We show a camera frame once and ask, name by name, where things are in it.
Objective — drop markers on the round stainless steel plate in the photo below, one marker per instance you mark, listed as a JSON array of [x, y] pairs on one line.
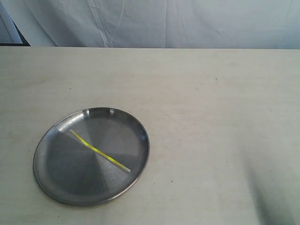
[[70, 173]]

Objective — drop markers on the thin yellow stick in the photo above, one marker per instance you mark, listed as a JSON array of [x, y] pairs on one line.
[[108, 158]]

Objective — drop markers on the dark frame behind table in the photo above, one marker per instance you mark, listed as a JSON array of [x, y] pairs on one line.
[[9, 32]]

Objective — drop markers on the white backdrop cloth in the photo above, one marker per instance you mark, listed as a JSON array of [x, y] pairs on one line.
[[261, 24]]

